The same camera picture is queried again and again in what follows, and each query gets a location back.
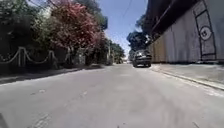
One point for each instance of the concrete pavement with kerb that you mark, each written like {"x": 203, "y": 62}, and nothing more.
{"x": 43, "y": 73}

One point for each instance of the grey asphalt road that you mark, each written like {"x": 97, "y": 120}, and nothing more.
{"x": 110, "y": 96}

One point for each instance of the dark car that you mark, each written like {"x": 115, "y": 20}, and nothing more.
{"x": 142, "y": 58}

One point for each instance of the green trees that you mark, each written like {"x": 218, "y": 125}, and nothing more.
{"x": 20, "y": 23}

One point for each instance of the grey wall with painted frame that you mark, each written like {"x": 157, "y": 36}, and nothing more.
{"x": 190, "y": 40}

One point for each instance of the distant dark tree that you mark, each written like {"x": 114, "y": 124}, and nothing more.
{"x": 137, "y": 40}

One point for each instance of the red flowering tree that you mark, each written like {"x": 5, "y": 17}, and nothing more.
{"x": 73, "y": 26}

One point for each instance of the raised concrete pavement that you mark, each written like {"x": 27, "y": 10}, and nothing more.
{"x": 196, "y": 72}

